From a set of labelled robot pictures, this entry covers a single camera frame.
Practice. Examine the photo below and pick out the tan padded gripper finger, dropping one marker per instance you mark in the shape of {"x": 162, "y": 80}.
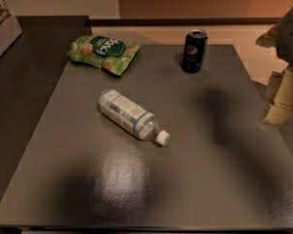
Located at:
{"x": 279, "y": 104}

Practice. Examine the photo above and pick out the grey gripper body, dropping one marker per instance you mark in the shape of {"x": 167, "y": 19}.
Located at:
{"x": 291, "y": 36}

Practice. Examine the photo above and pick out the clear plastic bottle blue label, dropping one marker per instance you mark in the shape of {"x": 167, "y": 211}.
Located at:
{"x": 134, "y": 119}

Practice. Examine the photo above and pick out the black Pepsi soda can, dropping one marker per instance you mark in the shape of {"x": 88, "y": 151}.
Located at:
{"x": 194, "y": 51}

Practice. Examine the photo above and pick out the green snack bag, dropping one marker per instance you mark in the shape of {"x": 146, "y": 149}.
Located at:
{"x": 108, "y": 54}

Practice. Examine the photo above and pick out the white box at left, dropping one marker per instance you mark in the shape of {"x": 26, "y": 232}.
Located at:
{"x": 10, "y": 28}

